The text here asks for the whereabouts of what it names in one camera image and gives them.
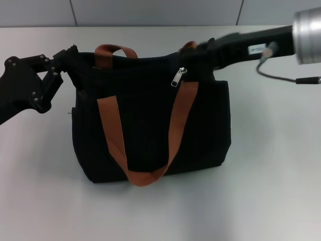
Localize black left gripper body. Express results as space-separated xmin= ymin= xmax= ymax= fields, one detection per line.
xmin=0 ymin=54 xmax=53 ymax=126

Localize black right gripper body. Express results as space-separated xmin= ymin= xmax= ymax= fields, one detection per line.
xmin=211 ymin=24 xmax=297 ymax=70

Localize silver zipper pull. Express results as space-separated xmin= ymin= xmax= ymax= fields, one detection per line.
xmin=171 ymin=66 xmax=188 ymax=88

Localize black food bag brown straps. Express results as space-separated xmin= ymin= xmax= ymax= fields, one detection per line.
xmin=67 ymin=41 xmax=232 ymax=188

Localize right gripper cable silver plugs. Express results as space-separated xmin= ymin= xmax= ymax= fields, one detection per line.
xmin=256 ymin=42 xmax=321 ymax=85

